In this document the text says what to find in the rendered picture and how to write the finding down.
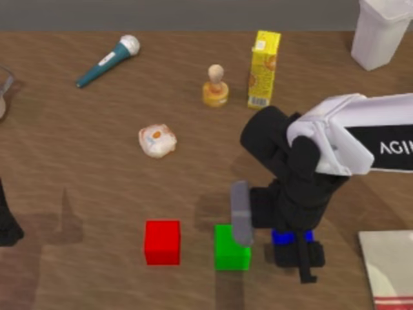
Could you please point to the blue cube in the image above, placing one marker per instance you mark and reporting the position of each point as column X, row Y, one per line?
column 284, row 236

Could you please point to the green cube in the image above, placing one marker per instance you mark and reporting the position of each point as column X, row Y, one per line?
column 230, row 253

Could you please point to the red cube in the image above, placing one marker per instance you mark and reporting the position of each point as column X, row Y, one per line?
column 162, row 243

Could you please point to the white book with red stripes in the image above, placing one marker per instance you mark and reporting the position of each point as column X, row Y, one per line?
column 392, row 268

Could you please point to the yellow bottle with wooden stopper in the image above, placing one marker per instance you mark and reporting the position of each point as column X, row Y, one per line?
column 215, row 92

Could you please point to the yellow juice carton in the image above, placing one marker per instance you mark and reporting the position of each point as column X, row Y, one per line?
column 263, row 69

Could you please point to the white wrapped bread bag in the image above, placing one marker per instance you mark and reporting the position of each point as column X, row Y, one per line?
column 158, row 140

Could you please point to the white plastic bin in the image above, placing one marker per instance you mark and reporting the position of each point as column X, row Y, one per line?
column 377, row 32

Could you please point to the teal microphone with silver head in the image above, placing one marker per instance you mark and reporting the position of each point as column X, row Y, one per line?
column 108, row 61

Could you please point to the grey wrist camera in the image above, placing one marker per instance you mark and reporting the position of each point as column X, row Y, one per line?
column 241, row 213

